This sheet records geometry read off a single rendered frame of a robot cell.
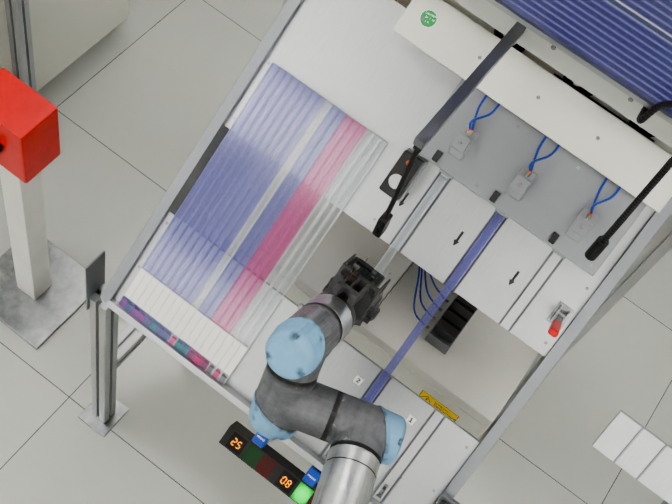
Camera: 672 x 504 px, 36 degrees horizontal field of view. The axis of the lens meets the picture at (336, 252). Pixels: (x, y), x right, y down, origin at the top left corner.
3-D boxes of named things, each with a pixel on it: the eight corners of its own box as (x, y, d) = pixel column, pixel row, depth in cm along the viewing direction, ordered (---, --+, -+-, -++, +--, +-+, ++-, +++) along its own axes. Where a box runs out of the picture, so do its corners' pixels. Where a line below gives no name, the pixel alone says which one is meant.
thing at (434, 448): (416, 523, 176) (413, 530, 173) (120, 296, 185) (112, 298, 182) (481, 438, 172) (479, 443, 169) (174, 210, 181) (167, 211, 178)
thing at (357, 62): (545, 351, 170) (544, 357, 166) (233, 125, 180) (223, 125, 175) (669, 188, 163) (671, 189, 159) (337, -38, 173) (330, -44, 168)
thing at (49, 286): (36, 350, 251) (13, 178, 184) (-37, 292, 254) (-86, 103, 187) (103, 284, 262) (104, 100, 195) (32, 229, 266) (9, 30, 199)
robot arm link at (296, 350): (252, 369, 141) (271, 318, 138) (285, 339, 151) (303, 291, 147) (301, 396, 140) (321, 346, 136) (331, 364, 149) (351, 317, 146)
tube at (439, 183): (278, 420, 177) (276, 422, 176) (272, 415, 177) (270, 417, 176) (447, 179, 167) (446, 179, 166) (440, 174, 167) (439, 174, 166)
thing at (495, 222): (338, 448, 176) (336, 450, 174) (331, 443, 176) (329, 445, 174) (512, 206, 165) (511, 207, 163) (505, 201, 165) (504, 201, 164)
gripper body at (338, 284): (394, 279, 160) (367, 306, 149) (367, 319, 164) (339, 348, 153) (354, 250, 161) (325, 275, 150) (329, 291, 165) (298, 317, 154)
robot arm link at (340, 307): (327, 360, 149) (283, 327, 151) (339, 348, 153) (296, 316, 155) (352, 323, 146) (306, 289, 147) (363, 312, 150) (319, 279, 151)
